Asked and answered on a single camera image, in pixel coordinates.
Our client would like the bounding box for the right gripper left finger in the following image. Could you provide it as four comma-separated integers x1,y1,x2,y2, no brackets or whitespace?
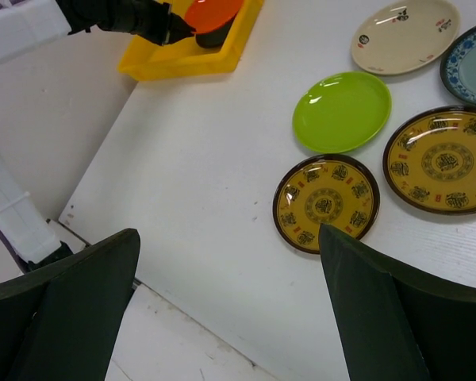
0,229,140,380

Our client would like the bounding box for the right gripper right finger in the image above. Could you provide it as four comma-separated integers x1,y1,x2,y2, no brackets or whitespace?
319,225,476,380

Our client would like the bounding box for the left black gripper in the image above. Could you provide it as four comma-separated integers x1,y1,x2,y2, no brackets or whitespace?
56,0,195,46

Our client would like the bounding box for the orange plate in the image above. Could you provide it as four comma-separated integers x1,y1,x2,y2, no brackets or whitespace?
183,0,244,34

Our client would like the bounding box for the black plate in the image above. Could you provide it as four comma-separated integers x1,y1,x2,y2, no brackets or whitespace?
195,16,236,49

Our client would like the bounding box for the yellow brown plate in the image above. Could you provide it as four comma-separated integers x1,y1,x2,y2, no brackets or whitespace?
272,154,380,255
382,106,476,215

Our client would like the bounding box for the green plate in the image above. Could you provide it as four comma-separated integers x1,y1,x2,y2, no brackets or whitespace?
292,71,392,153

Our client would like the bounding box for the cream patterned plate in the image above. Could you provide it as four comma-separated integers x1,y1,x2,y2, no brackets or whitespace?
351,1,461,76

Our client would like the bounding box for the blue patterned plate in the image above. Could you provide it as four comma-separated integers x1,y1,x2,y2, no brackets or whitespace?
440,26,476,107

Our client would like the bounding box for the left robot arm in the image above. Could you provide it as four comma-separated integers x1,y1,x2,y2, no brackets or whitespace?
0,0,195,272

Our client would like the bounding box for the yellow plastic bin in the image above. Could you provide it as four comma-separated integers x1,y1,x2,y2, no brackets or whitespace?
117,1,263,82

